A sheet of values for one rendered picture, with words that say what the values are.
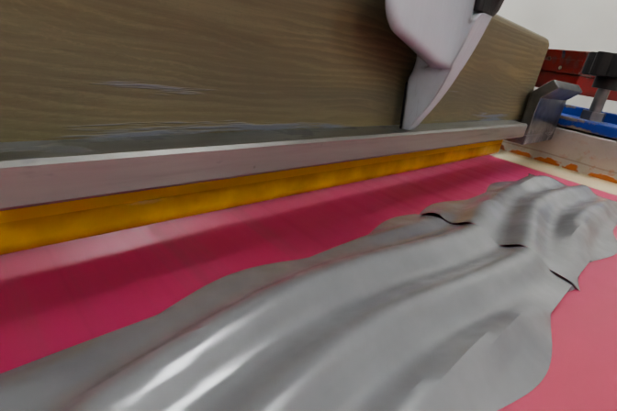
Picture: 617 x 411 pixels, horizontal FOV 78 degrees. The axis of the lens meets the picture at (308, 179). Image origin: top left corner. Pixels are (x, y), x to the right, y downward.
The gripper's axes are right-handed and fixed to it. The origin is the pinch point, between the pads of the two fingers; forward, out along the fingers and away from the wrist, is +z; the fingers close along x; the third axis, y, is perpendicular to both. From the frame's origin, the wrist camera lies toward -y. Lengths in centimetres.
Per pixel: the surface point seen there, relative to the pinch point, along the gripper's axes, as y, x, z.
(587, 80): -88, -8, -4
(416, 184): -4.2, 1.1, 5.3
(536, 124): -18.6, 2.6, 1.4
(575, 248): -3.2, 9.7, 4.9
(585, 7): -200, -40, -36
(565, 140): -25.4, 3.7, 2.9
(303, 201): 4.4, 0.0, 5.3
